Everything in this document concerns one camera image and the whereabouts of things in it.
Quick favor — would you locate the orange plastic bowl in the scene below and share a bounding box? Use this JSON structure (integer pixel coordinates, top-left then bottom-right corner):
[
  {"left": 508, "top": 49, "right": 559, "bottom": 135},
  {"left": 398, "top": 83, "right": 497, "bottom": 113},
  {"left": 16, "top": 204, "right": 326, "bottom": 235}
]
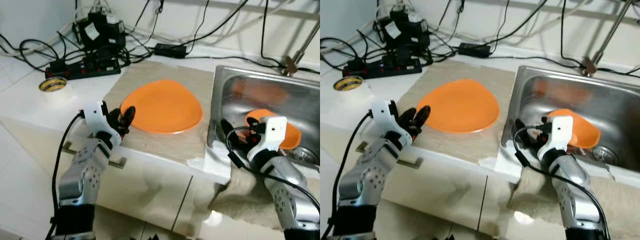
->
[
  {"left": 245, "top": 108, "right": 302, "bottom": 151},
  {"left": 545, "top": 108, "right": 602, "bottom": 150}
]

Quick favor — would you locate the stainless steel sink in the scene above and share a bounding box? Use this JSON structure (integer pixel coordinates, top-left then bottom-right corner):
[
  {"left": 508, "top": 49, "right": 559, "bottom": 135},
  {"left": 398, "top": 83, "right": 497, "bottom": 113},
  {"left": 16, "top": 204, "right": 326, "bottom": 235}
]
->
[
  {"left": 500, "top": 65, "right": 640, "bottom": 173},
  {"left": 207, "top": 65, "right": 321, "bottom": 166}
]

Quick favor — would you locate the white paper sheet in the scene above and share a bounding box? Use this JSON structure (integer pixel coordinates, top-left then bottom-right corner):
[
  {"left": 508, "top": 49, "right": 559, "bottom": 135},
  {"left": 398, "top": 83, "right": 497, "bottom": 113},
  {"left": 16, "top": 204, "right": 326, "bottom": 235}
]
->
[
  {"left": 477, "top": 145, "right": 523, "bottom": 178},
  {"left": 186, "top": 140, "right": 233, "bottom": 181}
]

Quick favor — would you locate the beige cloth counter mat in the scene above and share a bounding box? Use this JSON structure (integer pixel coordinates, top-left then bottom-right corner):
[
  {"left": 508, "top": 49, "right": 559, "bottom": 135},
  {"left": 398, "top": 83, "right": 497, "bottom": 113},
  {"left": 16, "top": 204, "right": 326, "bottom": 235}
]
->
[
  {"left": 400, "top": 61, "right": 517, "bottom": 161},
  {"left": 100, "top": 62, "right": 216, "bottom": 161}
]

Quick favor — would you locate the black power strip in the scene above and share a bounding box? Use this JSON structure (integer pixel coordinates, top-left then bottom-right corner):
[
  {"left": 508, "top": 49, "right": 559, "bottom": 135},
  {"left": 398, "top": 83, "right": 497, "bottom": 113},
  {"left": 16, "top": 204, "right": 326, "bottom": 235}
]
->
[
  {"left": 342, "top": 56, "right": 423, "bottom": 80},
  {"left": 45, "top": 57, "right": 122, "bottom": 81}
]

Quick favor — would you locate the beige hanging towel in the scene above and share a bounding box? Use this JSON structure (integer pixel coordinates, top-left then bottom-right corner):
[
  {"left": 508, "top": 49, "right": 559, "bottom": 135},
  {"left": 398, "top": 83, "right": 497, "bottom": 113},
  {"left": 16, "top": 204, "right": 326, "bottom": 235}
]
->
[
  {"left": 507, "top": 165, "right": 640, "bottom": 226},
  {"left": 207, "top": 160, "right": 321, "bottom": 231}
]

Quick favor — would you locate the metal sink drain strainer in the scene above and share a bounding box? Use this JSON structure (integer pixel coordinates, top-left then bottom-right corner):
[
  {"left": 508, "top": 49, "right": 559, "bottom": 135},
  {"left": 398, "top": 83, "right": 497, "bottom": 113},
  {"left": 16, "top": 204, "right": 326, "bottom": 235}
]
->
[
  {"left": 590, "top": 145, "right": 618, "bottom": 163},
  {"left": 292, "top": 146, "right": 318, "bottom": 163}
]

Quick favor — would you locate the cream cabinet door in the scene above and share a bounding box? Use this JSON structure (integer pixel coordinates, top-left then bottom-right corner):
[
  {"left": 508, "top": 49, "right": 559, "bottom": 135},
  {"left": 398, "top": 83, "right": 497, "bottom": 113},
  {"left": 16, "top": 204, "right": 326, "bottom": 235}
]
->
[
  {"left": 0, "top": 120, "right": 193, "bottom": 226},
  {"left": 475, "top": 175, "right": 571, "bottom": 236},
  {"left": 370, "top": 150, "right": 488, "bottom": 223},
  {"left": 172, "top": 175, "right": 286, "bottom": 236}
]

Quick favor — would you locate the metal faucet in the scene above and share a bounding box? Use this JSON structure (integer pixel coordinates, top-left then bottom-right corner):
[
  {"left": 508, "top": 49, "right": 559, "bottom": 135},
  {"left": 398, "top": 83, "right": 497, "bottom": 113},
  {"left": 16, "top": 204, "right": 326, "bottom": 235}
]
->
[
  {"left": 280, "top": 20, "right": 321, "bottom": 77},
  {"left": 581, "top": 0, "right": 633, "bottom": 77}
]

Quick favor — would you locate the black power adapter brick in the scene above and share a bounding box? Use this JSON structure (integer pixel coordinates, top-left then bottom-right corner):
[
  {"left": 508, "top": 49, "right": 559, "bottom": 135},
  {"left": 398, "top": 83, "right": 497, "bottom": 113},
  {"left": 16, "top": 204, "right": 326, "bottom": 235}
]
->
[
  {"left": 153, "top": 43, "right": 188, "bottom": 59},
  {"left": 457, "top": 42, "right": 493, "bottom": 57}
]

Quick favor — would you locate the black battery charger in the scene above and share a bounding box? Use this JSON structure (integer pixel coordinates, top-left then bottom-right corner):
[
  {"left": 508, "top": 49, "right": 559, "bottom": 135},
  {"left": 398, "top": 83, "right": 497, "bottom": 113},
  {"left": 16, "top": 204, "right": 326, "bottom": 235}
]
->
[
  {"left": 74, "top": 12, "right": 127, "bottom": 51},
  {"left": 377, "top": 10, "right": 428, "bottom": 48}
]

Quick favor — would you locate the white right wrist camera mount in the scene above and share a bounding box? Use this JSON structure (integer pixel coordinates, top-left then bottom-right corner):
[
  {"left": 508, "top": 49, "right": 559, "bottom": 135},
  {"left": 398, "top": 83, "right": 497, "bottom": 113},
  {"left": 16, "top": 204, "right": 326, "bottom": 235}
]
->
[
  {"left": 537, "top": 116, "right": 574, "bottom": 160},
  {"left": 248, "top": 116, "right": 288, "bottom": 161}
]

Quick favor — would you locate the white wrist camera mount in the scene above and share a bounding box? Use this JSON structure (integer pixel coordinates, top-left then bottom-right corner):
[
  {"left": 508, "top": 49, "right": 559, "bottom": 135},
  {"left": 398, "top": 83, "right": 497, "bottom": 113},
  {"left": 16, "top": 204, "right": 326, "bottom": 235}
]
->
[
  {"left": 248, "top": 116, "right": 288, "bottom": 161},
  {"left": 371, "top": 100, "right": 412, "bottom": 151},
  {"left": 537, "top": 116, "right": 574, "bottom": 160},
  {"left": 82, "top": 101, "right": 122, "bottom": 149}
]

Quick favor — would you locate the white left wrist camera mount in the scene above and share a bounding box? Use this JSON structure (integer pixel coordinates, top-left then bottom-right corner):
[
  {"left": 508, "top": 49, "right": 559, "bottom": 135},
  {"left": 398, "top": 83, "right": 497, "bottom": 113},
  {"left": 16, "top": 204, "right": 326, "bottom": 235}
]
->
[
  {"left": 371, "top": 100, "right": 412, "bottom": 151},
  {"left": 82, "top": 101, "right": 122, "bottom": 149}
]

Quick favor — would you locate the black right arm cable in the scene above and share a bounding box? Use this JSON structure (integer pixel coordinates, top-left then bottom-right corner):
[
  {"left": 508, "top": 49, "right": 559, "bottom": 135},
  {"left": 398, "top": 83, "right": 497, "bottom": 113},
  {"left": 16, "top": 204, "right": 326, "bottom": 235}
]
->
[
  {"left": 512, "top": 127, "right": 608, "bottom": 236},
  {"left": 225, "top": 127, "right": 321, "bottom": 211}
]

